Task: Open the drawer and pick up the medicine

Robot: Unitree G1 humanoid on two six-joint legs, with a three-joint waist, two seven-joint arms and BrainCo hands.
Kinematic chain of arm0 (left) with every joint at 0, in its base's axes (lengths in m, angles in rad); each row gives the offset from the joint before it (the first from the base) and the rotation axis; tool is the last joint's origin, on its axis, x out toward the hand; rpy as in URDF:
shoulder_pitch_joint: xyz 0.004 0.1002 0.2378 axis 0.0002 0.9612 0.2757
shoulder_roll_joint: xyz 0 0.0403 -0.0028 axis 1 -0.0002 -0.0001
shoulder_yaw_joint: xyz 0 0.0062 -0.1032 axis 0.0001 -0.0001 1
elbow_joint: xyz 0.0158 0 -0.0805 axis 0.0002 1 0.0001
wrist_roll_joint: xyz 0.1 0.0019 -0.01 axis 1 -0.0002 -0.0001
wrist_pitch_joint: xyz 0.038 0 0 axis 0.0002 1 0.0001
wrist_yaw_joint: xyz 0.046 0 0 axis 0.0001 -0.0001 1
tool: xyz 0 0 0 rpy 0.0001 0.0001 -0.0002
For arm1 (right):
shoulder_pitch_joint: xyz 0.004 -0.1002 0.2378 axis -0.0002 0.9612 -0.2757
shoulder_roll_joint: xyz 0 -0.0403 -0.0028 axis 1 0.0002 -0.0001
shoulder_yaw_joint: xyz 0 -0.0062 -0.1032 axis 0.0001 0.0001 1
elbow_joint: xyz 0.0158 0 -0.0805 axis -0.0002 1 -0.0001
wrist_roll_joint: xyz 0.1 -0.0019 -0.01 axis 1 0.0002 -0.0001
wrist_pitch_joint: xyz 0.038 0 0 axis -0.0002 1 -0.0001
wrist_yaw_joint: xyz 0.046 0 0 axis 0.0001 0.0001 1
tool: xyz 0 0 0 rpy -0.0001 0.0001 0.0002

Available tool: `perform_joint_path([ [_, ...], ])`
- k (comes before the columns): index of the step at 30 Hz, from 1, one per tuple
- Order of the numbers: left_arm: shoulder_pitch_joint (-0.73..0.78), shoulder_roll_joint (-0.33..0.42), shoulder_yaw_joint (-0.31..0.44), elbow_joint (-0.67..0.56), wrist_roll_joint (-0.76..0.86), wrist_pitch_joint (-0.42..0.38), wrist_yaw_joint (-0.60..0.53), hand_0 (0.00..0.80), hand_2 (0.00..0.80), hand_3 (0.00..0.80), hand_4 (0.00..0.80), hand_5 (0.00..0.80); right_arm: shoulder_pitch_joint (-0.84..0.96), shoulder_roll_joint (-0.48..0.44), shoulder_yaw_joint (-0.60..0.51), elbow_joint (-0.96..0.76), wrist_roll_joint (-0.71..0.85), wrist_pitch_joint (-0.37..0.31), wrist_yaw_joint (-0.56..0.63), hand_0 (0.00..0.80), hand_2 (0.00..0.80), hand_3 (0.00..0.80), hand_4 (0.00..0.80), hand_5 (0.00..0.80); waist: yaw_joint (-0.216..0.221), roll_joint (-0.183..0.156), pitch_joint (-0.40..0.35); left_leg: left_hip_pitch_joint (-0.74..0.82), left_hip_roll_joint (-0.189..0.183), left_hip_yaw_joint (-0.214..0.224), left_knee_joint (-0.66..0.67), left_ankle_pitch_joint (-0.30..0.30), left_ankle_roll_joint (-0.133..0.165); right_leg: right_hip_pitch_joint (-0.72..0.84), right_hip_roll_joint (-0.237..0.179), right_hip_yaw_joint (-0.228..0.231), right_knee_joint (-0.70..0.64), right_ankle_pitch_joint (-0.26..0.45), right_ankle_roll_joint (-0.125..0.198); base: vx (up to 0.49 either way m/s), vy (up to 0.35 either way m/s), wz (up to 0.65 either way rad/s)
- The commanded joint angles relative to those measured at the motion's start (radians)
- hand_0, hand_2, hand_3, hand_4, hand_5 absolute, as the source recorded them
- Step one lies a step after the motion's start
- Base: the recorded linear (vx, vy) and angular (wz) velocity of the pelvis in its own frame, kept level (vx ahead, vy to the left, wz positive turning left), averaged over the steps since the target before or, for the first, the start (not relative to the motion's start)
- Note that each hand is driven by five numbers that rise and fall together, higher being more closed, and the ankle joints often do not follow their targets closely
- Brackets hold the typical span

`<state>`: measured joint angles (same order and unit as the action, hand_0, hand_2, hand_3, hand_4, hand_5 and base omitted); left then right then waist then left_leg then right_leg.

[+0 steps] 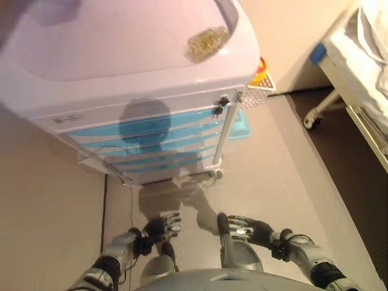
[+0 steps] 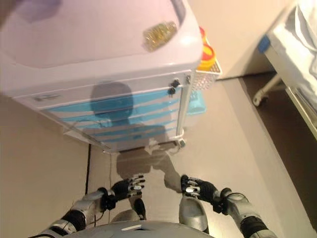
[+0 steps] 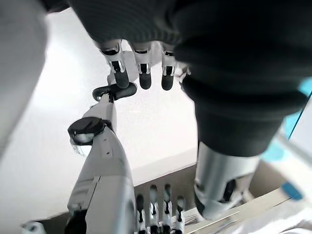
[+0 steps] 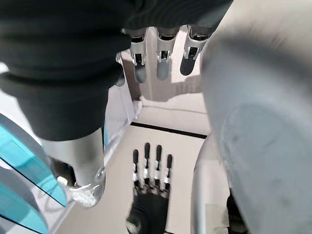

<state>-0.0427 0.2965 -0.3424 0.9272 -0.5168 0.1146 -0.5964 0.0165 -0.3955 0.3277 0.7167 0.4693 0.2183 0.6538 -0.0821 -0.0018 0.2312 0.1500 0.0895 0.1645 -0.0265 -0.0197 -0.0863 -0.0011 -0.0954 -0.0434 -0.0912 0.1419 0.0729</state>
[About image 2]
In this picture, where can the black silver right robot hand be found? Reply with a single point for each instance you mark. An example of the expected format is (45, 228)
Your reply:
(206, 189)

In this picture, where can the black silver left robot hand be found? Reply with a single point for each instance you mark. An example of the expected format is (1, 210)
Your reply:
(121, 189)

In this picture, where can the clear bottle of yellow capsules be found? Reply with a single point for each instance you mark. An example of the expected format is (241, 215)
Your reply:
(158, 36)

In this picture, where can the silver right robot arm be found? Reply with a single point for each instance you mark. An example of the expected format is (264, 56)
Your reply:
(237, 205)

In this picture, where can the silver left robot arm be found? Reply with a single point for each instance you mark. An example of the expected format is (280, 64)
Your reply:
(86, 203)

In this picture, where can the black floor edge strip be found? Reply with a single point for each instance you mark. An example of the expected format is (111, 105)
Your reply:
(88, 168)

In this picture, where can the grey robot torso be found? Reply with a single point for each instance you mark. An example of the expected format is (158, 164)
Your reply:
(128, 231)

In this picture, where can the white cart caster wheel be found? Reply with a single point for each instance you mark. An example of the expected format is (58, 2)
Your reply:
(182, 143)

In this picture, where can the teal waste bin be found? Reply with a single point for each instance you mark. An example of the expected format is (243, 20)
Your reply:
(196, 104)

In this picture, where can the white perforated side basket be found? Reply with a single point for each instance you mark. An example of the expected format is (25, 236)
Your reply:
(203, 81)

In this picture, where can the black cart keys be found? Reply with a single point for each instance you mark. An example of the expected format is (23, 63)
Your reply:
(174, 84)

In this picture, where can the yellow sharps container red lid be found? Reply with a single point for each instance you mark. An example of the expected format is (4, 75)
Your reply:
(206, 59)

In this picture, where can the white medical cart blue drawers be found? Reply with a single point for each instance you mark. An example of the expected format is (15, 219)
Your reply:
(74, 49)

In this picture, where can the blue bed tag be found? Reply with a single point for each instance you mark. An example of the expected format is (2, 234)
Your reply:
(263, 44)

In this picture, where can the white hospital bed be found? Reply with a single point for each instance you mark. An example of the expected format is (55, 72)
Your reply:
(297, 49)

